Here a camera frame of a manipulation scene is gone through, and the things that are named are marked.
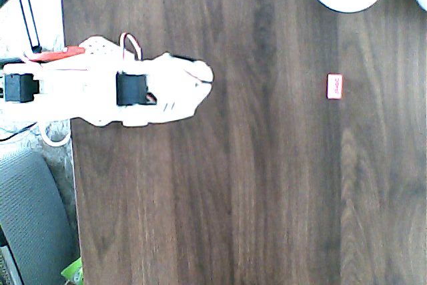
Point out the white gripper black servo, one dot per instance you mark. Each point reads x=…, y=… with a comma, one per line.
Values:
x=187, y=81

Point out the pink eraser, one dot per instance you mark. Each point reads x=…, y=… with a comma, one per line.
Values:
x=334, y=86

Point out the white 3D-printed follower robot arm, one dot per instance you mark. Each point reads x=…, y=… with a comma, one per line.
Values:
x=83, y=84

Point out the red plastic clamp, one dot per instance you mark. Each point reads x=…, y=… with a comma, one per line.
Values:
x=56, y=55

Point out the grey mesh chair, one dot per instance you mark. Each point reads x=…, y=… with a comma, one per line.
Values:
x=30, y=215

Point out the green controller board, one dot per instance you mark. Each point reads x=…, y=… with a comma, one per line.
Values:
x=71, y=273

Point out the thin black rod frame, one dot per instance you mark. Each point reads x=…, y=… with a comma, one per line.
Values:
x=33, y=36

